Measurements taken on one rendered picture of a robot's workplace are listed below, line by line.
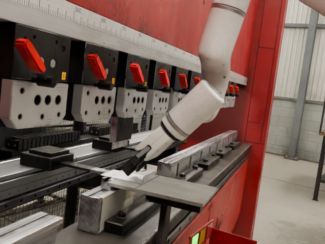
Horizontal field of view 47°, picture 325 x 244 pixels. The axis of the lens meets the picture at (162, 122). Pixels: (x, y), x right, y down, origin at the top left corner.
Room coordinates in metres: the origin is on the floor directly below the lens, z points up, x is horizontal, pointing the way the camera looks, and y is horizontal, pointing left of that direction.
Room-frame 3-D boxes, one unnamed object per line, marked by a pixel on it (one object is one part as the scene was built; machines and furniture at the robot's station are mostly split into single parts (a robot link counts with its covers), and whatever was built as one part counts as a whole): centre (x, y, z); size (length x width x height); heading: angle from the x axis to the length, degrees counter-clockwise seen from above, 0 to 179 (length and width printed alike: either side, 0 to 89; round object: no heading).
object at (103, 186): (1.10, 0.10, 0.99); 0.20 x 0.03 x 0.03; 161
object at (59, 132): (1.40, 0.42, 1.02); 0.37 x 0.06 x 0.04; 161
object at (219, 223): (1.98, -0.38, 0.59); 0.15 x 0.02 x 0.07; 161
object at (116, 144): (1.07, 0.11, 1.13); 0.10 x 0.02 x 0.10; 161
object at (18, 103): (0.67, 0.25, 1.26); 0.15 x 0.09 x 0.17; 161
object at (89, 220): (1.12, 0.09, 0.92); 0.39 x 0.06 x 0.10; 161
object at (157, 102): (1.23, 0.05, 1.26); 0.15 x 0.09 x 0.17; 161
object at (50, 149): (1.12, 0.27, 1.01); 0.26 x 0.12 x 0.05; 71
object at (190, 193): (1.02, -0.03, 1.00); 0.26 x 0.18 x 0.01; 71
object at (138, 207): (1.09, 0.04, 0.89); 0.30 x 0.05 x 0.03; 161
